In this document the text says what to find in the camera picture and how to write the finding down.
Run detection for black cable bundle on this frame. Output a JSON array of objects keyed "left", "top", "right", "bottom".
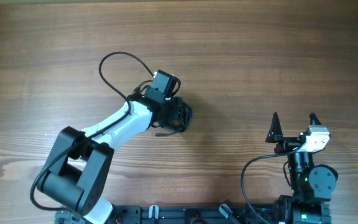
[{"left": 155, "top": 96, "right": 193, "bottom": 138}]

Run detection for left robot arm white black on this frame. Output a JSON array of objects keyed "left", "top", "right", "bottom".
[{"left": 30, "top": 95, "right": 192, "bottom": 223}]

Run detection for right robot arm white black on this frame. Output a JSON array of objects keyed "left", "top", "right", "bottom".
[{"left": 265, "top": 113, "right": 339, "bottom": 224}]

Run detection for right camera cable black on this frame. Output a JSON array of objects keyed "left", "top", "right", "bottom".
[{"left": 241, "top": 147, "right": 300, "bottom": 224}]

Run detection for camera cable black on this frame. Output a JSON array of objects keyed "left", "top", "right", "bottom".
[
  {"left": 98, "top": 51, "right": 182, "bottom": 103},
  {"left": 241, "top": 147, "right": 300, "bottom": 224}
]

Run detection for left camera cable black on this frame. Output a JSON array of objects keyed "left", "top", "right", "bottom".
[{"left": 98, "top": 51, "right": 182, "bottom": 103}]

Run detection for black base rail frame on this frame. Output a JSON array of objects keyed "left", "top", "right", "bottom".
[{"left": 54, "top": 203, "right": 332, "bottom": 224}]

